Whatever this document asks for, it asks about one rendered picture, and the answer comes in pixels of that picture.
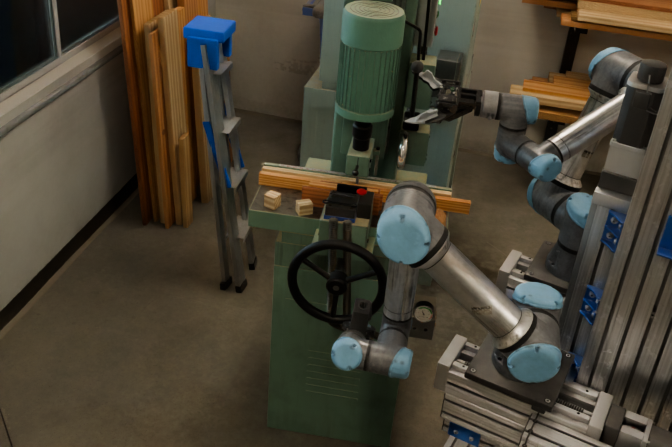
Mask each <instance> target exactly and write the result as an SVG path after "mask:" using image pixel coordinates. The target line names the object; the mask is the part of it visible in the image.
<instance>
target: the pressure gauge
mask: <svg viewBox="0 0 672 447"><path fill-rule="evenodd" d="M421 308H422V309H421ZM422 311H423V312H422ZM423 313H424V314H425V315H423ZM413 315H414V317H415V319H416V320H418V321H420V322H422V323H423V322H429V321H431V320H432V319H433V318H434V306H433V305H432V304H431V303H430V302H428V301H420V302H418V303H416V304H415V306H414V312H413Z"/></svg>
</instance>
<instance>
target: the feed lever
mask: <svg viewBox="0 0 672 447"><path fill-rule="evenodd" d="M423 69H424V64H423V63H422V62H421V61H419V60H416V61H414V62H413V63H412V64H411V70H412V71H413V72H414V80H413V89H412V99H411V109H410V111H406V112H405V113H404V119H403V127H402V129H403V130H409V131H418V128H419V124H411V123H405V121H404V120H406V119H409V118H411V117H416V116H417V115H420V113H419V112H415V106H416V97H417V89H418V80H419V73H421V72H422V71H423Z"/></svg>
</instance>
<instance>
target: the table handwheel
mask: <svg viewBox="0 0 672 447"><path fill-rule="evenodd" d="M329 249H337V250H344V251H347V252H350V253H353V254H355V255H357V256H359V257H361V258H362V259H363V260H365V261H366V262H367V263H368V264H369V265H370V266H371V268H372V269H373V270H371V271H368V272H365V273H361V274H358V275H353V276H349V277H348V276H347V275H346V269H345V267H344V266H343V258H337V262H336V267H335V269H334V271H333V272H331V273H330V274H329V273H327V272H326V271H324V270H323V269H321V268H320V267H318V266H317V265H315V264H314V263H312V262H311V261H310V260H308V259H307V257H309V256H310V255H312V254H314V253H316V252H319V251H322V250H329ZM302 263H304V264H305V265H307V266H308V267H310V268H311V269H313V270H314V271H316V272H317V273H318V274H320V275H321V276H323V277H324V278H325V279H327V283H326V289H327V291H328V292H329V293H330V294H332V295H333V298H332V307H331V313H327V312H324V311H322V310H320V309H318V308H316V307H314V306H313V305H312V304H310V303H309V302H308V301H307V300H306V299H305V298H304V296H303V295H302V293H301V292H300V290H299V287H298V283H297V273H298V269H299V267H300V265H301V264H302ZM372 276H377V280H378V292H377V295H376V298H375V299H374V301H373V302H372V306H371V307H372V316H373V315H374V314H375V313H376V312H377V311H378V310H379V309H380V308H381V307H382V305H383V304H384V300H385V291H386V283H387V275H386V272H385V270H384V268H383V266H382V264H381V263H380V261H379V260H378V259H377V258H376V257H375V256H374V255H373V254H372V253H371V252H369V251H368V250H367V249H365V248H363V247H362V246H360V245H358V244H355V243H352V242H349V241H345V240H338V239H328V240H321V241H317V242H314V243H311V244H309V245H307V246H306V247H304V248H303V249H301V250H300V251H299V252H298V253H297V254H296V255H295V256H294V258H293V259H292V261H291V263H290V265H289V269H288V274H287V282H288V287H289V290H290V293H291V295H292V297H293V299H294V300H295V302H296V303H297V304H298V305H299V307H300V308H301V309H303V310H304V311H305V312H306V313H308V314H309V315H311V316H312V317H314V318H316V319H319V320H321V321H324V322H327V323H332V324H343V322H345V321H351V316H352V314H348V315H336V311H337V303H338V297H339V295H342V294H344V293H345V292H346V290H347V286H348V283H351V282H354V281H357V280H361V279H364V278H368V277H372Z"/></svg>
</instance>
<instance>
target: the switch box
mask: <svg viewBox="0 0 672 447"><path fill-rule="evenodd" d="M438 3H439V0H431V3H430V13H429V23H428V33H427V44H426V47H432V45H433V38H434V31H435V24H436V17H437V10H438ZM426 10H427V0H419V1H418V9H417V16H416V24H415V25H416V26H418V27H419V28H420V29H421V30H422V41H421V46H423V41H424V31H425V20H426ZM418 37H419V32H418V30H416V29H415V32H414V39H413V45H415V46H418Z"/></svg>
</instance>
